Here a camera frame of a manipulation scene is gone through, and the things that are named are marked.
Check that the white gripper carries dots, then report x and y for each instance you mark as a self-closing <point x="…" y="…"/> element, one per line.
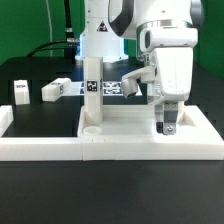
<point x="168" y="62"/>

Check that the white desk top tray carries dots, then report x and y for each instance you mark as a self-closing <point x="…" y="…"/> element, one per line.
<point x="136" y="124"/>

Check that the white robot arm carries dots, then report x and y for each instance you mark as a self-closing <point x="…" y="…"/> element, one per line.
<point x="126" y="18"/>

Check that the marker tag sheet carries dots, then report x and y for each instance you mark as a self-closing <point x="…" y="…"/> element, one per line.
<point x="110" y="88"/>

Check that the white U-shaped fence frame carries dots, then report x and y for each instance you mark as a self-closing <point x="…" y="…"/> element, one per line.
<point x="78" y="148"/>

